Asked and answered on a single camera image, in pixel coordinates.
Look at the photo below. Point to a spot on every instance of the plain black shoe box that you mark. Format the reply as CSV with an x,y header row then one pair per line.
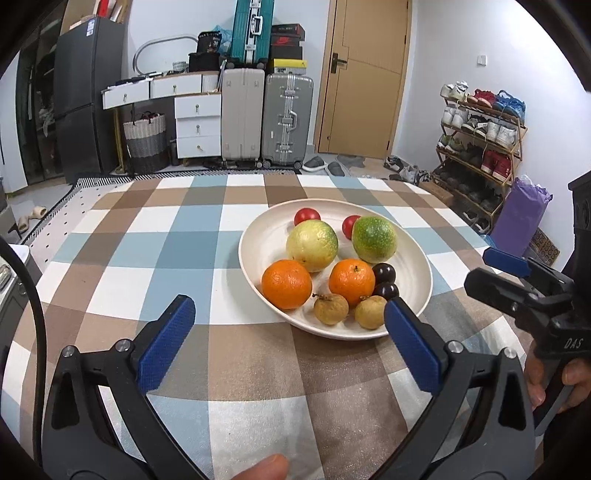
x,y
287,52

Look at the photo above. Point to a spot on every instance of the pair of beige slippers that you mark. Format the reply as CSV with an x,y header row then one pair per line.
x,y
33,214

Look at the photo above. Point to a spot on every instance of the purple bag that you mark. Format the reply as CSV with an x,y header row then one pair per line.
x,y
519,212

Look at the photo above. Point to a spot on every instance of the flat cardboard box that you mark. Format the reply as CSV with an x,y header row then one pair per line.
x,y
436,191

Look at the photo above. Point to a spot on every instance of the grey slipper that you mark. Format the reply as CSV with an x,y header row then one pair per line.
x,y
314,163
336,169
352,159

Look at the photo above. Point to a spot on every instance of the teal suitcase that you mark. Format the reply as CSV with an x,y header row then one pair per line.
x,y
251,27

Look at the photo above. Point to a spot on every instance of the beige suitcase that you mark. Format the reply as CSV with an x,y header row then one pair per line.
x,y
242,115

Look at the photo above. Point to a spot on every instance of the checkered tablecloth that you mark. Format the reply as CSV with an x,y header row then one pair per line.
x,y
194,240

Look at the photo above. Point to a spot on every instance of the patterned doormat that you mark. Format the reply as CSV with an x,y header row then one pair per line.
x,y
545,247

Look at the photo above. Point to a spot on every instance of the silver suitcase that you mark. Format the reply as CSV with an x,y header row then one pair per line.
x,y
286,120

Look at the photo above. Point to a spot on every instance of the black printed bag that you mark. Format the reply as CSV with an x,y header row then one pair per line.
x,y
208,42

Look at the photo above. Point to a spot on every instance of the yellow black shoe box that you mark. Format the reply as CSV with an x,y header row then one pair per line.
x,y
288,67

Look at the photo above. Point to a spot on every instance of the dark purple grape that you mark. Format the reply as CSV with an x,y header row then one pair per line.
x,y
384,273
387,291

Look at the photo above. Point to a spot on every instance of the person's left hand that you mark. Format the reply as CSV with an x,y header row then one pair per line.
x,y
263,468

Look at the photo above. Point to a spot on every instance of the red cherry tomato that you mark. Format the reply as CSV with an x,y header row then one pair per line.
x,y
307,216
349,226

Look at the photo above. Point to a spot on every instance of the brown longan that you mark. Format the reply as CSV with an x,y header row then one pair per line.
x,y
370,313
331,309

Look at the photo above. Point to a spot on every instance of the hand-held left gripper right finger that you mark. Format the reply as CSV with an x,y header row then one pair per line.
x,y
411,341

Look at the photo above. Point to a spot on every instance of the white desk with drawers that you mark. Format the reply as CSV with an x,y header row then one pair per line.
x,y
198,124

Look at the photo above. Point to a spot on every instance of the wooden door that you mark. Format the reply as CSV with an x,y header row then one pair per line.
x,y
364,83

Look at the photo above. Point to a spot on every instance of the group of assorted shoes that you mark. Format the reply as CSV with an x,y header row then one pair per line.
x,y
498,131

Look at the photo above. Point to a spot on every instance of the black storage box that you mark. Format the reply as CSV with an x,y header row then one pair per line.
x,y
204,62

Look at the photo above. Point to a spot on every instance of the yellow-green guava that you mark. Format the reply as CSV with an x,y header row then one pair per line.
x,y
311,244

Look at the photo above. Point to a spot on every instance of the grey white woven basket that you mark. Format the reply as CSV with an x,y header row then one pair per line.
x,y
145,143

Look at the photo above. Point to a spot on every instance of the green orange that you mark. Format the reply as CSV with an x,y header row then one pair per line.
x,y
375,240

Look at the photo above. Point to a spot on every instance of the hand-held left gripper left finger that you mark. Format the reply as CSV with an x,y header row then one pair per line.
x,y
166,341

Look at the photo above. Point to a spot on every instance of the black refrigerator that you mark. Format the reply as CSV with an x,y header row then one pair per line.
x,y
87,92

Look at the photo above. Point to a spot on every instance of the red black shoe box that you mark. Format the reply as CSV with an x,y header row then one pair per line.
x,y
287,40

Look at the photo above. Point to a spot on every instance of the blue plastic bag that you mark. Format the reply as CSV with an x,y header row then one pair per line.
x,y
226,38

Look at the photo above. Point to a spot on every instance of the grey white sneakers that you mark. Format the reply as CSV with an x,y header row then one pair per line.
x,y
406,170

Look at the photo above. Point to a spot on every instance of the dark glass wardrobe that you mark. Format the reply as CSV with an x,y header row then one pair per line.
x,y
37,101

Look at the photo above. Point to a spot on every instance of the person's right hand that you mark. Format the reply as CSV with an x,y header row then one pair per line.
x,y
579,383

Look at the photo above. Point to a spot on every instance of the orange tangerine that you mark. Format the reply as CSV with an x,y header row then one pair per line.
x,y
286,284
352,282

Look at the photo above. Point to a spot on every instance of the wooden shoe rack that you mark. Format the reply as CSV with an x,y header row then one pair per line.
x,y
519,152

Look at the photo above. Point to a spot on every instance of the curved metal tube frame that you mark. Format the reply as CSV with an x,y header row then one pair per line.
x,y
143,48

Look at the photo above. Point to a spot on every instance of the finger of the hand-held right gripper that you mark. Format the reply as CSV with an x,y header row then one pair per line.
x,y
494,287
505,261

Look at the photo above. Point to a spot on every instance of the cream round plate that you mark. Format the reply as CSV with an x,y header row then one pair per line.
x,y
263,244

